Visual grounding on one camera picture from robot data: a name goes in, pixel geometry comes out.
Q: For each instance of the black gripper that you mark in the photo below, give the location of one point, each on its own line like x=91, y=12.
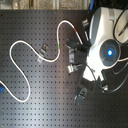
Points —
x=80, y=47

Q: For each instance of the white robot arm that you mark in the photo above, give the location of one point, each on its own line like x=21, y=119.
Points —
x=107, y=33

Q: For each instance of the metal cable clip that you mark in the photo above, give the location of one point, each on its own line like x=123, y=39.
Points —
x=42, y=52

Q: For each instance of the grey camera module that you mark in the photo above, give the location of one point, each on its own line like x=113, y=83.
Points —
x=80, y=96

